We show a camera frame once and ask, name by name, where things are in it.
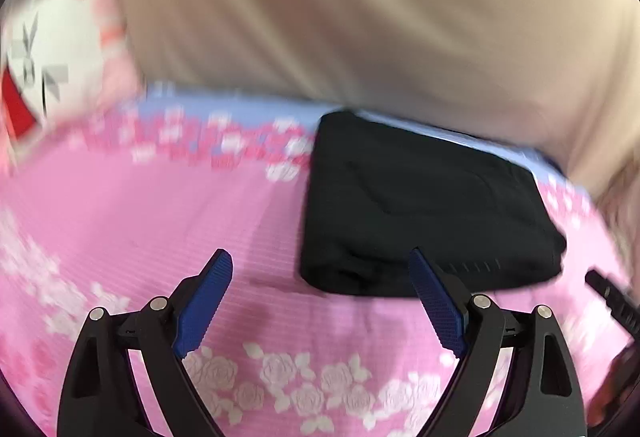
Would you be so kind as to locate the black pants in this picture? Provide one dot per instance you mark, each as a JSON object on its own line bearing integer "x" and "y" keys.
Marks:
{"x": 425, "y": 197}

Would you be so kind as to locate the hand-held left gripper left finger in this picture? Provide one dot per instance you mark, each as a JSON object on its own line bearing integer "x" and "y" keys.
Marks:
{"x": 205, "y": 302}

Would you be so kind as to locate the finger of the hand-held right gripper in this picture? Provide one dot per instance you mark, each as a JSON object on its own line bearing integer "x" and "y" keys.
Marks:
{"x": 612, "y": 297}

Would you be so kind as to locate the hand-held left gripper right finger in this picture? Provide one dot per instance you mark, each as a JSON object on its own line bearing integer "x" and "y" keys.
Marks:
{"x": 440, "y": 307}

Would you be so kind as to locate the white cartoon face pillow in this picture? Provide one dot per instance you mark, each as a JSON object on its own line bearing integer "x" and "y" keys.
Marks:
{"x": 75, "y": 42}

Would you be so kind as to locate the beige cloth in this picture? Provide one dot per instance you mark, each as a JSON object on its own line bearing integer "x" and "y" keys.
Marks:
{"x": 350, "y": 7}

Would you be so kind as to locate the pink floral bed sheet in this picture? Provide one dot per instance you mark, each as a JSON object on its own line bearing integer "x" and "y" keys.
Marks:
{"x": 150, "y": 217}

